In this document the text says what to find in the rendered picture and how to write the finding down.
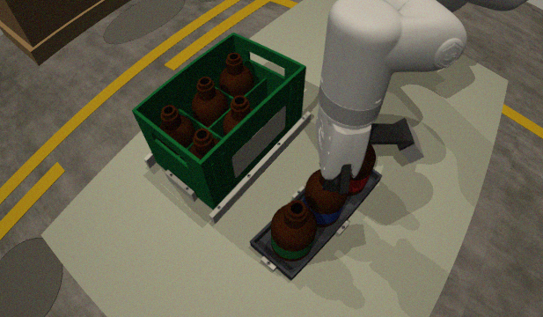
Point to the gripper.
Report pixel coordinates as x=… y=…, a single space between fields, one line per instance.
x=339 y=147

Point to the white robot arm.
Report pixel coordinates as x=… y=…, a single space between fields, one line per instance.
x=368 y=40

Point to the brown bottle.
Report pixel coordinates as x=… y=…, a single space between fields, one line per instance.
x=293 y=230
x=240 y=108
x=181 y=130
x=203 y=143
x=209 y=103
x=236 y=79
x=325 y=205
x=357 y=184

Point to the green plastic crate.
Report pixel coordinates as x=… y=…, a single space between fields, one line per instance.
x=214 y=176

